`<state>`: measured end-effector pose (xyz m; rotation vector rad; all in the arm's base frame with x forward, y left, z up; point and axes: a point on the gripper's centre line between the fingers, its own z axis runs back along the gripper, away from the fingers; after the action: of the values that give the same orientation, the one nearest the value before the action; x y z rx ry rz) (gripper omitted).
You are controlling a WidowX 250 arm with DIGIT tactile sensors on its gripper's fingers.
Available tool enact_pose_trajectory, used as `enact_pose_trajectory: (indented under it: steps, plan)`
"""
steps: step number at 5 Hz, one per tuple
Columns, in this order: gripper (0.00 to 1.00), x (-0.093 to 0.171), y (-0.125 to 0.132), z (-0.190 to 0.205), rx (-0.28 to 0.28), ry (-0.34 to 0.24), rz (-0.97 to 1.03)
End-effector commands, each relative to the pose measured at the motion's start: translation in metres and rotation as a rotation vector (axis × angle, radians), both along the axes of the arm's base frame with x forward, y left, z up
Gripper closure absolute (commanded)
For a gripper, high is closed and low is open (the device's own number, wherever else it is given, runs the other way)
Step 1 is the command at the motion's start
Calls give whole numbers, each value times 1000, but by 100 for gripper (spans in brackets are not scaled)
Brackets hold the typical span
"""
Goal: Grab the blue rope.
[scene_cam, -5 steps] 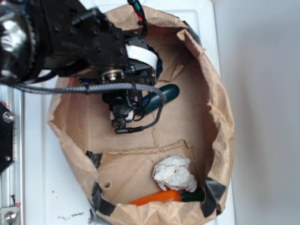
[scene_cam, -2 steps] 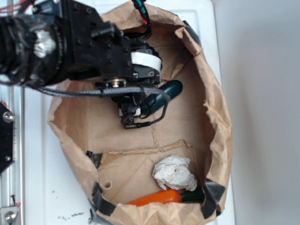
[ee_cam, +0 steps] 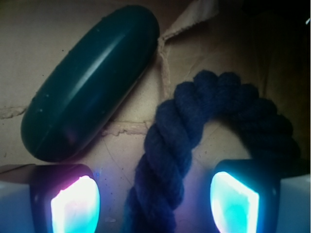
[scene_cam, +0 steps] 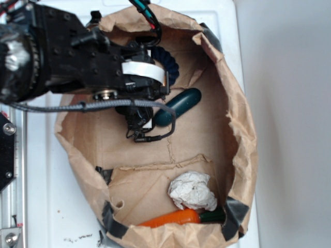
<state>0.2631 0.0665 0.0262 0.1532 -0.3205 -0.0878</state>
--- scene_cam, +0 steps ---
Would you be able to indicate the orange toy carrot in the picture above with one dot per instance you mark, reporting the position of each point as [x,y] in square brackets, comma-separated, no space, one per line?
[186,216]

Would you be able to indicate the dark green toy cucumber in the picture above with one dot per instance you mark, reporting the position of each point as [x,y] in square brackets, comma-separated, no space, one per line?
[181,103]

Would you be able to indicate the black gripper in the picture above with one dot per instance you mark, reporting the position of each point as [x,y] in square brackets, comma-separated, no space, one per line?
[121,71]

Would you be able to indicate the aluminium frame rail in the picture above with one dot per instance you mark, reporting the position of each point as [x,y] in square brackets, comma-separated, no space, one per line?
[13,198]

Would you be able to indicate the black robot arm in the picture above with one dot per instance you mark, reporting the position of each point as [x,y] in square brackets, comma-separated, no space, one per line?
[44,49]

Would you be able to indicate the small black camera module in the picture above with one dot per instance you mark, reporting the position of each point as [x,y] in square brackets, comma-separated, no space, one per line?
[139,120]

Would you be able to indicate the black mounting plate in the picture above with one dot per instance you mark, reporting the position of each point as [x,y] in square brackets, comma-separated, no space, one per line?
[7,150]

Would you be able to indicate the brown paper bag tray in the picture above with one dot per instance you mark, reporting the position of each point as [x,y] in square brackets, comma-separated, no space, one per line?
[126,183]

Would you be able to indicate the crumpled white paper ball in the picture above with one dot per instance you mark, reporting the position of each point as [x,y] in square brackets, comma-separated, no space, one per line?
[190,190]

